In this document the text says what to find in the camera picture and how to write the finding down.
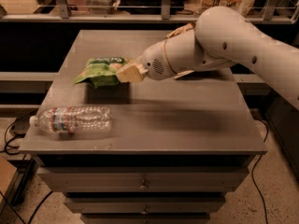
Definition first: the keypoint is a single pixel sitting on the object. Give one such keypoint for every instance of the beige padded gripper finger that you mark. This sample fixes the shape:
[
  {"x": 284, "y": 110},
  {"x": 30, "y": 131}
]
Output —
[{"x": 132, "y": 72}]

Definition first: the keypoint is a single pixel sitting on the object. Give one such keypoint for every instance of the white rounded gripper body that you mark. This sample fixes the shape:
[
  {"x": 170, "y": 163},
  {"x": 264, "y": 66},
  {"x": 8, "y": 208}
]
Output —
[{"x": 153, "y": 61}]

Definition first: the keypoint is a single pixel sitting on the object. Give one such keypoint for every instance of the green rice chip bag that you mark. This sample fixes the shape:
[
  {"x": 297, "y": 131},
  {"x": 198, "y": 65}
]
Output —
[{"x": 100, "y": 72}]

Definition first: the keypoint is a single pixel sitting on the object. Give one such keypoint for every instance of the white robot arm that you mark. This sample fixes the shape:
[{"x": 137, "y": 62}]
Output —
[{"x": 220, "y": 38}]

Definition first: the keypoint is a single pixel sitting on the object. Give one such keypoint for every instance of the brown sea salt chip bag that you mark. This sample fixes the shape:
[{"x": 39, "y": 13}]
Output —
[{"x": 178, "y": 31}]

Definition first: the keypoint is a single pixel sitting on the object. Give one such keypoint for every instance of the black bag behind railing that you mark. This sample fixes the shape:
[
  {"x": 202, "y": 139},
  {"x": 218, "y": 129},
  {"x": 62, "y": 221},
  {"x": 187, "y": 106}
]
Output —
[{"x": 150, "y": 7}]

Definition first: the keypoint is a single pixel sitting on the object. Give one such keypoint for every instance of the clear plastic water bottle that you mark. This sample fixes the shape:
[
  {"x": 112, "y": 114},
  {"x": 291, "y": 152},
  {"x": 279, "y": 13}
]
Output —
[{"x": 73, "y": 119}]

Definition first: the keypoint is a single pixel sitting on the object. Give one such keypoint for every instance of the grey drawer cabinet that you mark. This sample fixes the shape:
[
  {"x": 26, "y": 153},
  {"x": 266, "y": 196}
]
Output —
[{"x": 192, "y": 140}]

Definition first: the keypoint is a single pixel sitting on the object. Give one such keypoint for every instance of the metal drawer knob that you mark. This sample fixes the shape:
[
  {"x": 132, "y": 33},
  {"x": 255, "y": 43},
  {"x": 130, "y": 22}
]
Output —
[
  {"x": 144, "y": 211},
  {"x": 144, "y": 185}
]

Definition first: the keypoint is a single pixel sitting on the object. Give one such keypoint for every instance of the lower metal drawer knob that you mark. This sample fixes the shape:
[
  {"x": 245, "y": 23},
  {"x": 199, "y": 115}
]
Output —
[{"x": 144, "y": 211}]

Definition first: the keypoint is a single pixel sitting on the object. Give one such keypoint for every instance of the metal railing frame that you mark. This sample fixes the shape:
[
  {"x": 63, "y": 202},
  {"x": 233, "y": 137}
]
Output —
[{"x": 263, "y": 11}]

